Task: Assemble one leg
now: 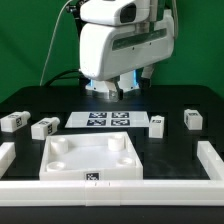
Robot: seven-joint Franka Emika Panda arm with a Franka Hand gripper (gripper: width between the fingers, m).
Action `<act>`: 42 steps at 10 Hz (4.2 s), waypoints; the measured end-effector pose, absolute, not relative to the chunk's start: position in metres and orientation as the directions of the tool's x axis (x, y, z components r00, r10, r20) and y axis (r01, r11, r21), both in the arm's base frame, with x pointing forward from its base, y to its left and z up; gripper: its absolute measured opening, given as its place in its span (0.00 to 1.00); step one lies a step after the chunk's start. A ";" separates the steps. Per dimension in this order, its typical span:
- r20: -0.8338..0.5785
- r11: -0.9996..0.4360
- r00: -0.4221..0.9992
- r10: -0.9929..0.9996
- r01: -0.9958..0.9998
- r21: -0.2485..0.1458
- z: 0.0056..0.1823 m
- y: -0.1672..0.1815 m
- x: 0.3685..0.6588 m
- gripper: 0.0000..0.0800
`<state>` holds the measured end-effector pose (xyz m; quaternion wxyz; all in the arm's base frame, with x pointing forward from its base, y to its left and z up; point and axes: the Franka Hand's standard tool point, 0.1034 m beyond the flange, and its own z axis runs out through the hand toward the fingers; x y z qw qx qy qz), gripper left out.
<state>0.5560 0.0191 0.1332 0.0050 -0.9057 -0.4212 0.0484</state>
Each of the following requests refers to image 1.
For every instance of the white marker sheet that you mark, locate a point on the white marker sheet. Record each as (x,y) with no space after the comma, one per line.
(108,119)

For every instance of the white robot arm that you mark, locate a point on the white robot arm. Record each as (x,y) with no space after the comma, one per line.
(157,8)

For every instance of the white U-shaped fence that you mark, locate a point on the white U-shaped fence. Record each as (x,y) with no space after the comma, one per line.
(112,193)

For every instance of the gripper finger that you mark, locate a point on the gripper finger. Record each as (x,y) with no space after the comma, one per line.
(115,92)
(146,75)

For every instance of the black camera stand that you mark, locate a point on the black camera stand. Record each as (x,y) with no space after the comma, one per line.
(75,8)

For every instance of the white square tabletop part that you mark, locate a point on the white square tabletop part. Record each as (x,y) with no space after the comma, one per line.
(97,156)

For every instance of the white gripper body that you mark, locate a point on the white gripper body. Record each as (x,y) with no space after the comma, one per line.
(107,52)

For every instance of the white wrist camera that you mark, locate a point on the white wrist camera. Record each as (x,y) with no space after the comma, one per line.
(115,12)

